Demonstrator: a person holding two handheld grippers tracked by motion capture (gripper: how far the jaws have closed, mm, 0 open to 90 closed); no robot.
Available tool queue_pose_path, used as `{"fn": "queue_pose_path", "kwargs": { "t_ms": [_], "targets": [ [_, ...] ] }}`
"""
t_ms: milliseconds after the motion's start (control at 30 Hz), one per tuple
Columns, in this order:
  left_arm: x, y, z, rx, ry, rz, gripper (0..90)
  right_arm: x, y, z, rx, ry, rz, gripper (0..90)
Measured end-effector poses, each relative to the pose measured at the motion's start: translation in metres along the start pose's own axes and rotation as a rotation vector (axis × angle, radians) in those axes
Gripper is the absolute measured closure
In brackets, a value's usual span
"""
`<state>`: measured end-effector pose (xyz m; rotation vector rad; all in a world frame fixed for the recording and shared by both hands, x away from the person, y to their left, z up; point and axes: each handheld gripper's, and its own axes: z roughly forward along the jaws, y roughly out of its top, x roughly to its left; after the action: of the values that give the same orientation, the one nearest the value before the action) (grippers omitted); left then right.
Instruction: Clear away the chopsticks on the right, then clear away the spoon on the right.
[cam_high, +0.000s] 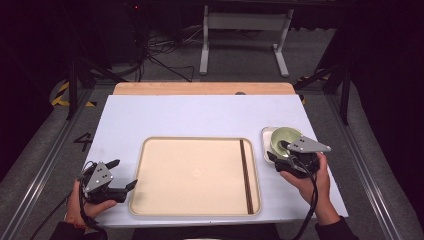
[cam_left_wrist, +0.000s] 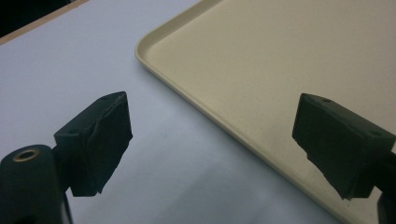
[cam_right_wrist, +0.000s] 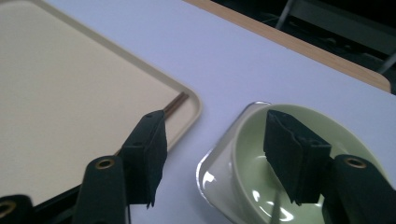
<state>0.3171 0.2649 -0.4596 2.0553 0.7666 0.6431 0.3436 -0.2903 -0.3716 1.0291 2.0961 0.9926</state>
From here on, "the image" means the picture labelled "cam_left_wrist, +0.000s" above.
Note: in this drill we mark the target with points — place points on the beige plastic tray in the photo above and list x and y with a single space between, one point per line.
264 62

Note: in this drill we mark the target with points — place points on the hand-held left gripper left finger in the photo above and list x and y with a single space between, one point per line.
99 140

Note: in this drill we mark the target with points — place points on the wooden table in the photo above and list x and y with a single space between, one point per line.
40 23

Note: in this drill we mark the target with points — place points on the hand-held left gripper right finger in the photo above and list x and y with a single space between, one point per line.
339 146

